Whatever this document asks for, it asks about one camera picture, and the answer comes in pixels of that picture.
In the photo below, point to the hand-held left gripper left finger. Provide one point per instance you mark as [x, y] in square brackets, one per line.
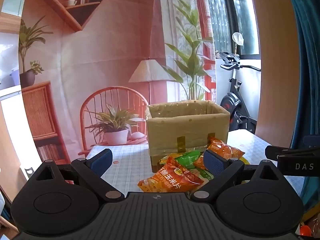
[101, 161]

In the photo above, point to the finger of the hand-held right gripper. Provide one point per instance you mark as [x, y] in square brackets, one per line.
[282, 151]

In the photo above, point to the wooden panel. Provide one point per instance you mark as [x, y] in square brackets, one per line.
[275, 67]

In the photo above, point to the white plastic bag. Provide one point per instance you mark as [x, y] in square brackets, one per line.
[238, 38]

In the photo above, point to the large orange chip packet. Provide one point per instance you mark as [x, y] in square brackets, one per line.
[172, 180]

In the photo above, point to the dark framed window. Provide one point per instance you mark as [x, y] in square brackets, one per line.
[232, 17]

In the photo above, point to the green snack packet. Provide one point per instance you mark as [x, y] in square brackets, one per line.
[186, 160]

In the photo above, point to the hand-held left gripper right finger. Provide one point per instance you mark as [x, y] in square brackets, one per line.
[214, 162]

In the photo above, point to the black exercise bike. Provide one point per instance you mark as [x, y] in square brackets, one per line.
[233, 100]

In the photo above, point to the blue curtain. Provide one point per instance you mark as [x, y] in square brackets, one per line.
[308, 67]

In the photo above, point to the taped cardboard box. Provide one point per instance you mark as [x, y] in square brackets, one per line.
[187, 127]

